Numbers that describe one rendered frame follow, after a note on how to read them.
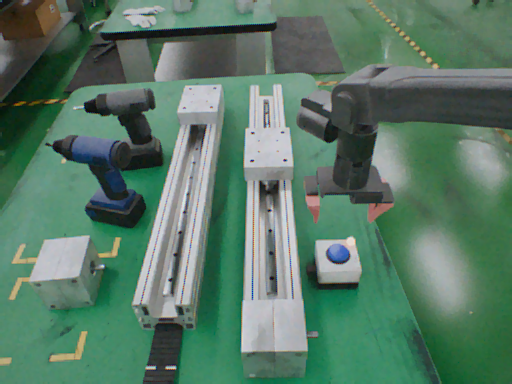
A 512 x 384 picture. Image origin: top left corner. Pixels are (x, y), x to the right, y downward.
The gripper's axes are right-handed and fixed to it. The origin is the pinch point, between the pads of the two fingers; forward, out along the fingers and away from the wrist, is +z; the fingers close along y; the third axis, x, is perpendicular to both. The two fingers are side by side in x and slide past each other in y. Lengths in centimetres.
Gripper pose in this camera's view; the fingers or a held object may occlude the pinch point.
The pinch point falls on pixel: (343, 217)
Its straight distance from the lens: 71.3
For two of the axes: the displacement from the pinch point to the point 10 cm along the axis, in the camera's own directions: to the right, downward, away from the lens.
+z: 0.2, 7.5, 6.6
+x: 0.0, 6.6, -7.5
